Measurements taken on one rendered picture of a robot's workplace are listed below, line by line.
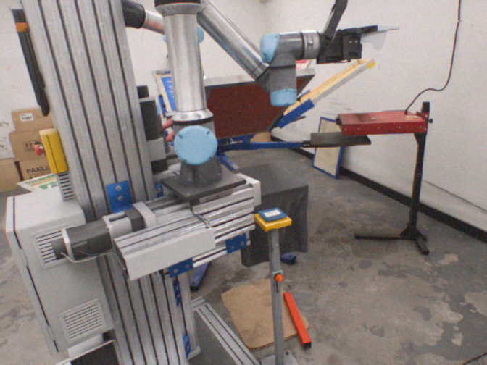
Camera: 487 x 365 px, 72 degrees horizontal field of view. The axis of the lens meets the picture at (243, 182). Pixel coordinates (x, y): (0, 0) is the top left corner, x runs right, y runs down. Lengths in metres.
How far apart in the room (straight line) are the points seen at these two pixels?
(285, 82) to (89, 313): 0.99
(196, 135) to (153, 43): 5.32
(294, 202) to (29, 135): 4.70
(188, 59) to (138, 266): 0.56
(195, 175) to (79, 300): 0.57
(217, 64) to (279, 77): 5.45
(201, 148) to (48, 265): 0.60
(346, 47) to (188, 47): 0.42
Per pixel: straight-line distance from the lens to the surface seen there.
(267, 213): 1.53
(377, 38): 1.03
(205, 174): 1.09
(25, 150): 5.99
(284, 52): 0.96
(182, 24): 0.93
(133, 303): 1.42
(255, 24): 6.66
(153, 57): 6.19
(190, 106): 0.93
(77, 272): 1.25
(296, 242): 2.03
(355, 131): 2.69
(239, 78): 1.67
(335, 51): 1.03
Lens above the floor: 1.65
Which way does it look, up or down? 21 degrees down
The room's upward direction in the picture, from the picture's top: 5 degrees counter-clockwise
